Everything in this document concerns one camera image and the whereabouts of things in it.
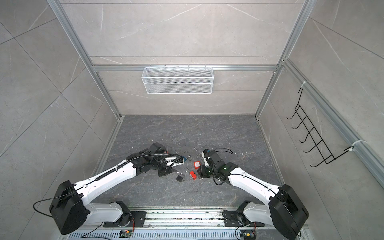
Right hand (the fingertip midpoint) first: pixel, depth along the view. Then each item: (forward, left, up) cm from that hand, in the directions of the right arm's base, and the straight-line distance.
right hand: (200, 169), depth 84 cm
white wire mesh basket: (+54, +13, +24) cm, 61 cm away
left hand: (+3, +14, +6) cm, 16 cm away
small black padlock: (-2, +12, -6) cm, 14 cm away
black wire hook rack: (+2, -53, +24) cm, 59 cm away
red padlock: (+5, +2, -5) cm, 7 cm away
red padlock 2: (-1, +4, -4) cm, 6 cm away
